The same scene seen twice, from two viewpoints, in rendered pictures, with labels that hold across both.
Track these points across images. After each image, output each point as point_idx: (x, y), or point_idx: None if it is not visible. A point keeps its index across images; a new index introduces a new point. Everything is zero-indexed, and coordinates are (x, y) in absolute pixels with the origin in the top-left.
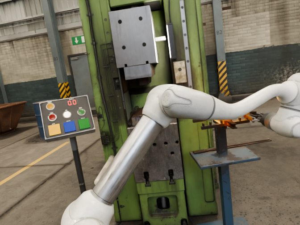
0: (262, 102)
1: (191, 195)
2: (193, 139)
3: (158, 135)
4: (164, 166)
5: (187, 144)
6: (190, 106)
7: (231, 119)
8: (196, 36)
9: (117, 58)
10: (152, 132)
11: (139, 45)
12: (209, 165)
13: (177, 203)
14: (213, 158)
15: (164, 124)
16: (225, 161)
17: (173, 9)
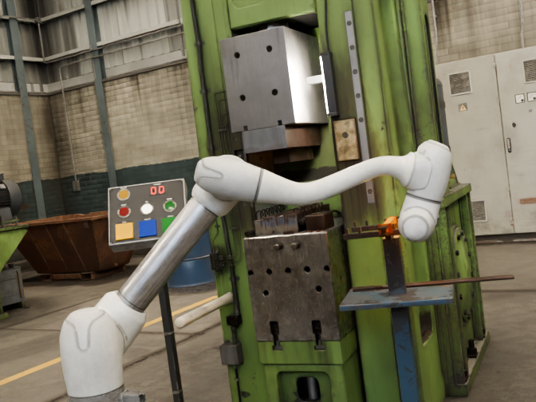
0: (349, 182)
1: (372, 387)
2: (374, 271)
3: (294, 253)
4: (306, 313)
5: (363, 280)
6: (222, 180)
7: (390, 223)
8: (376, 74)
9: (232, 116)
10: (195, 218)
11: (266, 94)
12: (354, 305)
13: (331, 390)
14: (373, 297)
15: (214, 210)
16: (387, 301)
17: (334, 28)
